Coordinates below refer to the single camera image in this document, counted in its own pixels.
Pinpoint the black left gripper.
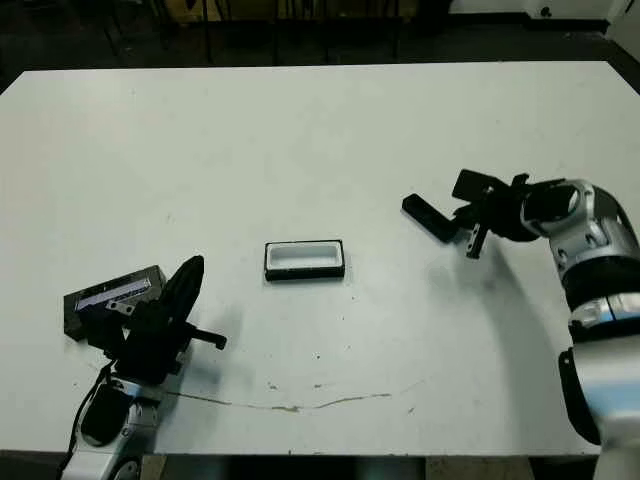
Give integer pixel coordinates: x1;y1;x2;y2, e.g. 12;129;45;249
107;255;227;385

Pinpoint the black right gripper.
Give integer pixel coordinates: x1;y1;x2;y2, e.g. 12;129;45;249
447;173;531;259

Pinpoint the black bar-shaped camera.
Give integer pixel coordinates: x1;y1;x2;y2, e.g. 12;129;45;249
401;193;457;244

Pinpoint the black box lid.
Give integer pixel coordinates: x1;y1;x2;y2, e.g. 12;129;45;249
63;264;169;342

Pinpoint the black box base white inlay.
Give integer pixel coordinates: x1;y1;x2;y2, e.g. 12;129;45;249
263;239;346;284

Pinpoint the yellow cardboard box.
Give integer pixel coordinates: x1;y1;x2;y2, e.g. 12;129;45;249
164;0;279;22

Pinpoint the white cabinet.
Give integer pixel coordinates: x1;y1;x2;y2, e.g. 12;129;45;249
602;0;640;50

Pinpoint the black chair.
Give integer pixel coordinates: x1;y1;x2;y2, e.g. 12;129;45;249
199;0;281;66

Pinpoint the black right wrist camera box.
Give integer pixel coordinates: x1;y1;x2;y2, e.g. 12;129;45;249
452;169;496;202

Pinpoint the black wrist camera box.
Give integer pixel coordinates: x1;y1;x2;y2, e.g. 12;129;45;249
452;169;496;202
85;309;136;359

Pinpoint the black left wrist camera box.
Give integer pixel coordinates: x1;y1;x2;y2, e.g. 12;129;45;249
85;309;136;359

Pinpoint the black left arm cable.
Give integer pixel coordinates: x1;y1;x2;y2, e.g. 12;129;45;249
65;363;117;464

